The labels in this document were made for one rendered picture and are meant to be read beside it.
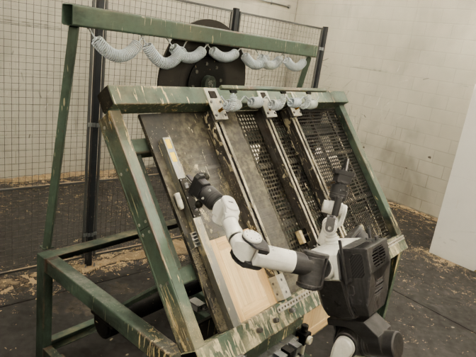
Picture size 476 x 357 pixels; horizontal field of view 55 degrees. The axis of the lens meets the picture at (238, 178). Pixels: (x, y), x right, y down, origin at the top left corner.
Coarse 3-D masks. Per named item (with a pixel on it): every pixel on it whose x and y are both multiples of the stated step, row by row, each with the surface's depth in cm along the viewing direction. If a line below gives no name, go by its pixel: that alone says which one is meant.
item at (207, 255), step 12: (168, 156) 221; (168, 168) 222; (180, 168) 222; (180, 192) 219; (192, 228) 217; (204, 228) 218; (204, 240) 215; (204, 252) 214; (204, 264) 215; (216, 264) 214; (216, 276) 212; (216, 288) 211; (228, 300) 211; (228, 312) 208; (228, 324) 209
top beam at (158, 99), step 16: (112, 96) 203; (128, 96) 209; (144, 96) 216; (160, 96) 223; (176, 96) 231; (192, 96) 240; (224, 96) 258; (240, 96) 269; (256, 96) 280; (272, 96) 292; (288, 96) 306; (320, 96) 337; (336, 96) 356; (128, 112) 217; (144, 112) 224; (160, 112) 232; (176, 112) 241
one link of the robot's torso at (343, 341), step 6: (342, 336) 197; (336, 342) 198; (342, 342) 196; (348, 342) 194; (336, 348) 198; (342, 348) 196; (348, 348) 194; (354, 348) 194; (336, 354) 198; (342, 354) 196; (348, 354) 194
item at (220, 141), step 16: (208, 96) 247; (208, 112) 250; (224, 112) 251; (208, 128) 252; (224, 128) 252; (224, 144) 246; (224, 160) 247; (240, 176) 246; (240, 192) 243; (240, 208) 244; (256, 224) 240; (272, 272) 235; (272, 288) 237; (288, 288) 237
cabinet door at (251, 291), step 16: (224, 240) 227; (224, 256) 223; (224, 272) 219; (240, 272) 226; (256, 272) 234; (240, 288) 222; (256, 288) 230; (240, 304) 218; (256, 304) 225; (272, 304) 233; (240, 320) 214
